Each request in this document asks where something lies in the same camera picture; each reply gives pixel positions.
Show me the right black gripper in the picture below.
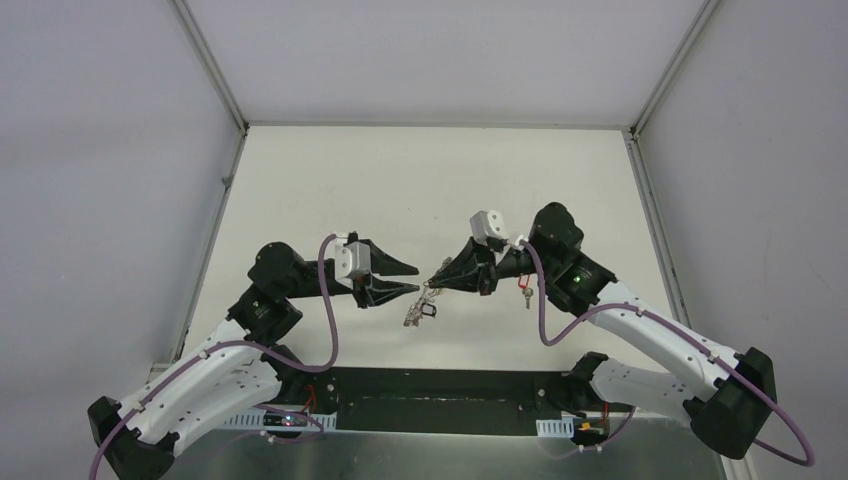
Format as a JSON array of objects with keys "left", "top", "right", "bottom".
[{"left": 428, "top": 236, "right": 556, "bottom": 297}]

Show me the key with red tag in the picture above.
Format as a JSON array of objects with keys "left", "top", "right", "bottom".
[{"left": 517, "top": 275, "right": 534, "bottom": 310}]

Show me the metal disc keyring holder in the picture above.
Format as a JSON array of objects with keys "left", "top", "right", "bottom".
[{"left": 403, "top": 285, "right": 441, "bottom": 328}]

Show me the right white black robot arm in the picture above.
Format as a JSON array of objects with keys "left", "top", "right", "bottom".
[{"left": 428, "top": 202, "right": 777, "bottom": 460}]

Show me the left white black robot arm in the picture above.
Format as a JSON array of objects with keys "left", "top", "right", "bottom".
[{"left": 87, "top": 232, "right": 419, "bottom": 479}]

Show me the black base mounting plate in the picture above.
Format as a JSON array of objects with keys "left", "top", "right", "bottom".
[{"left": 271, "top": 367, "right": 627, "bottom": 436}]

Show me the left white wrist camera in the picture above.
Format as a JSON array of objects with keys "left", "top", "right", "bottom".
[{"left": 333, "top": 232, "right": 372, "bottom": 290}]

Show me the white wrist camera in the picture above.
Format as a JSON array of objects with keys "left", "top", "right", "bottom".
[
  {"left": 333, "top": 232, "right": 372, "bottom": 290},
  {"left": 469, "top": 210, "right": 526, "bottom": 253}
]

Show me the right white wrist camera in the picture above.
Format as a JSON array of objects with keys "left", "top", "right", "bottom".
[{"left": 469, "top": 210, "right": 526, "bottom": 253}]

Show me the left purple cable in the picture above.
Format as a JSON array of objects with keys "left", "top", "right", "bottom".
[{"left": 87, "top": 233, "right": 349, "bottom": 480}]

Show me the purple cable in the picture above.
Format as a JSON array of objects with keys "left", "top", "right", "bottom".
[
  {"left": 519, "top": 239, "right": 816, "bottom": 468},
  {"left": 87, "top": 233, "right": 349, "bottom": 480}
]

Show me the white slotted cable duct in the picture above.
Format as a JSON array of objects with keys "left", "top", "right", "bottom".
[{"left": 218, "top": 408, "right": 337, "bottom": 433}]

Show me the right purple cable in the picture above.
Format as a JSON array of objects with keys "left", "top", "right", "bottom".
[{"left": 519, "top": 239, "right": 816, "bottom": 468}]

